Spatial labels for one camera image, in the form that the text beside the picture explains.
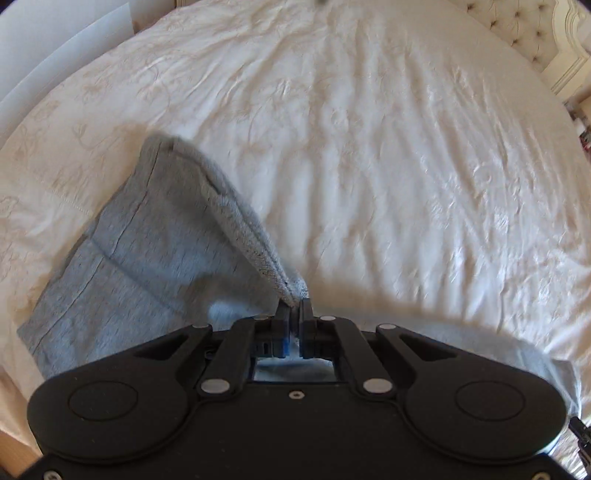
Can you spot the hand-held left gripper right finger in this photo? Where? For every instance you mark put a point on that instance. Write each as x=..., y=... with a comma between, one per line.
x=305, y=339

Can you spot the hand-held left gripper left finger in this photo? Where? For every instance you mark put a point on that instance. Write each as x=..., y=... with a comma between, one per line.
x=281, y=341

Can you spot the grey pants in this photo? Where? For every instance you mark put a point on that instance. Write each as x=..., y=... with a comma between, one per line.
x=138, y=258

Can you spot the white embroidered bedspread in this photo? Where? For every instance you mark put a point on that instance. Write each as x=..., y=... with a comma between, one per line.
x=369, y=138

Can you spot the cluttered bedside table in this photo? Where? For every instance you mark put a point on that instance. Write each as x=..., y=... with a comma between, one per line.
x=584, y=134

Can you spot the cream tufted headboard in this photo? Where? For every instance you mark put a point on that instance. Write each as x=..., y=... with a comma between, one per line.
x=531, y=32

